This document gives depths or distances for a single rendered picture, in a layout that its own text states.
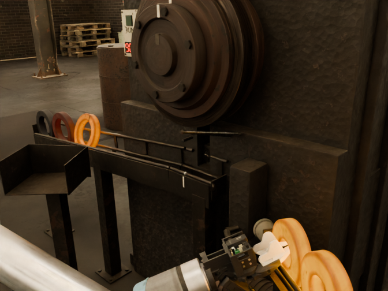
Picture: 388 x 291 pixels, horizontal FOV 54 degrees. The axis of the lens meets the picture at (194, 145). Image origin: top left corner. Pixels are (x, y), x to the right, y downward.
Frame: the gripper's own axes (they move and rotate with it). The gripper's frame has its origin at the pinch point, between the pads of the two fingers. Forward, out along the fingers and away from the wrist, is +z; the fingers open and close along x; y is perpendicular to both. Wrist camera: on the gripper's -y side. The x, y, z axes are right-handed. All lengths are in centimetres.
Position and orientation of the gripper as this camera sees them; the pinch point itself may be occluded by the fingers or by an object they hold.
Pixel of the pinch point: (288, 248)
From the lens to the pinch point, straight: 94.0
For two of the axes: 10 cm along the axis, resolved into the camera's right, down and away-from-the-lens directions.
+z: 9.3, -3.7, 0.7
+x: -2.0, -3.3, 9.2
